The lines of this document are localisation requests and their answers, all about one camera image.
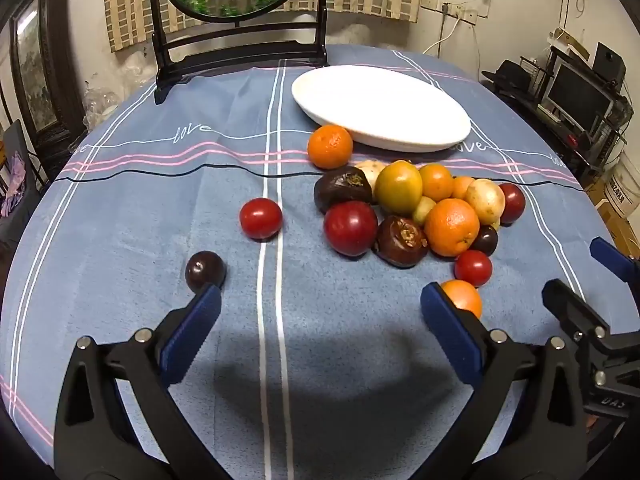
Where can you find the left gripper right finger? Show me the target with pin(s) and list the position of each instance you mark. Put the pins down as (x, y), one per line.
(546, 438)

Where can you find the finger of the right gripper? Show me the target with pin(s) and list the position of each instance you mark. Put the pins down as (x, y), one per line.
(624, 267)
(576, 318)

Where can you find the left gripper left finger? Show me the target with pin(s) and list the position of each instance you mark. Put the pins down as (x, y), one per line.
(93, 435)

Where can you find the small orange fruit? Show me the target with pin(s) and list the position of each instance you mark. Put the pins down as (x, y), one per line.
(464, 296)

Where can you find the small red tomato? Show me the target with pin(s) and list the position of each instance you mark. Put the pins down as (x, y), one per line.
(473, 267)

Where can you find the small dark plum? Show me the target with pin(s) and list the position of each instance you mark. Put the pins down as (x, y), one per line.
(486, 240)

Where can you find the dark red plum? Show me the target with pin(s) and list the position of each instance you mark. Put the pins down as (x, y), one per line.
(515, 203)

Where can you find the pale yellow potato-like fruit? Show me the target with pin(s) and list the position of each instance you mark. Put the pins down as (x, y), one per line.
(487, 199)

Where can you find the large orange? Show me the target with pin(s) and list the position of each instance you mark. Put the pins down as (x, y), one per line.
(451, 227)

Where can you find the dark purple plum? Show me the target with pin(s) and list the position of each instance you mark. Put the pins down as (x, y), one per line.
(205, 268)

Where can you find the small orange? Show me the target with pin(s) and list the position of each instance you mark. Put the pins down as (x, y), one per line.
(460, 186)

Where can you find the small yellow green fruit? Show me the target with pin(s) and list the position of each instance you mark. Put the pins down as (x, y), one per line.
(425, 206)

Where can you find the smooth orange fruit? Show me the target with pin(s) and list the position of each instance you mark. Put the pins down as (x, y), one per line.
(438, 183)

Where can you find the yellow green persimmon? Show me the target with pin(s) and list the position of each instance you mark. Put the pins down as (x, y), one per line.
(399, 188)

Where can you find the large red plum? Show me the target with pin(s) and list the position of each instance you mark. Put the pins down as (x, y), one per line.
(350, 228)

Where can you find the pale beige fruit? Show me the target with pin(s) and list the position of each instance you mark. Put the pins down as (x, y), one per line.
(371, 169)

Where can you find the dark mangosteen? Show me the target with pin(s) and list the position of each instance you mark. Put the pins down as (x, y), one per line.
(342, 185)

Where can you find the black equipment rack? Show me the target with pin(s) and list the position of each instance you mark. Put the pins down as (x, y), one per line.
(584, 154)

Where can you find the computer monitor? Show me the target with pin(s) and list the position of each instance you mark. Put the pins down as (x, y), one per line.
(577, 98)

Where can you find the black hat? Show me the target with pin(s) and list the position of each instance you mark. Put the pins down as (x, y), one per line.
(509, 76)

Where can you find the white oval plate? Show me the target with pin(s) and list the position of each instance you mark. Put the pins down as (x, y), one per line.
(382, 108)

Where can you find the blue striped tablecloth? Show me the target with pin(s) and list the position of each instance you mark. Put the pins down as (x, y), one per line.
(319, 366)

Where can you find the rough orange tangerine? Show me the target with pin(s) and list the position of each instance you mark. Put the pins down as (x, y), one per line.
(330, 147)

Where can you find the dark framed picture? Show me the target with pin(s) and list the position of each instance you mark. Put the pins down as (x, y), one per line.
(45, 81)

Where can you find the round fish screen ornament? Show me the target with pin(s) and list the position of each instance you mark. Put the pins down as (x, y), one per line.
(231, 18)

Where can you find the white wall power strip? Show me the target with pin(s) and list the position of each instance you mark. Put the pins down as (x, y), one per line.
(459, 11)

